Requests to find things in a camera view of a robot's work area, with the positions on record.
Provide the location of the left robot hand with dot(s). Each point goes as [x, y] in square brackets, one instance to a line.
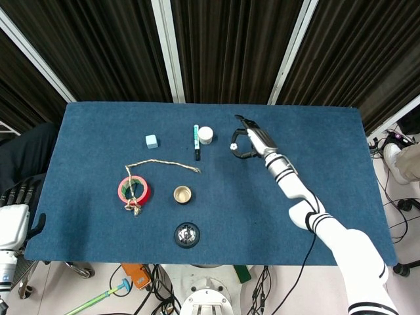
[13, 223]

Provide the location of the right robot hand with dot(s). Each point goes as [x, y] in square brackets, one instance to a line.
[262, 141]

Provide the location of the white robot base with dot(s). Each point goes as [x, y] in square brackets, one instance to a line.
[206, 297]

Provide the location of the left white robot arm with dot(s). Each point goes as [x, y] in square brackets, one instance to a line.
[5, 275]

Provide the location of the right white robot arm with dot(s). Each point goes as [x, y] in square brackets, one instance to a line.
[328, 226]

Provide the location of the white round jar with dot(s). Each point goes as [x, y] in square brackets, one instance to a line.
[205, 135]

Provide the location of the white green marker pen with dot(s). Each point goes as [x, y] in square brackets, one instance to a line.
[196, 141]

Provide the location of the dark clothed person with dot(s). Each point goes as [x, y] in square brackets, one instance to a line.
[23, 154]

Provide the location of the chair caster wheel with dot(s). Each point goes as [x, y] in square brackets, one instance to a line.
[83, 270]

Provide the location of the dark pleated curtain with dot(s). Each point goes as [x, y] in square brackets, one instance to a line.
[98, 49]
[361, 49]
[236, 49]
[19, 98]

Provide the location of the light blue cube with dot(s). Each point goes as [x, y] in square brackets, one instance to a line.
[151, 141]

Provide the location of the blue felt table mat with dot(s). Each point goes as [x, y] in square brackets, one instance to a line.
[131, 236]

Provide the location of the black chrome dome object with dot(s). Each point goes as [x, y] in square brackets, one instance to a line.
[186, 235]

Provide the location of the red tape roll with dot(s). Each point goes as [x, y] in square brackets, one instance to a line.
[146, 194]

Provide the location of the white shoe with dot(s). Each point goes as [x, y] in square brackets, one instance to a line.
[392, 155]

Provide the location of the green flat object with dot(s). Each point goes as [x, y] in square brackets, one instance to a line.
[243, 274]

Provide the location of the orange tool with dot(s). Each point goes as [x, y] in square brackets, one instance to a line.
[138, 277]

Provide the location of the khaki trouser leg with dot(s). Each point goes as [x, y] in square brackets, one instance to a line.
[410, 160]

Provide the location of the white frame post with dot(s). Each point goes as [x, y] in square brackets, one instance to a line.
[390, 116]
[169, 49]
[36, 60]
[292, 52]

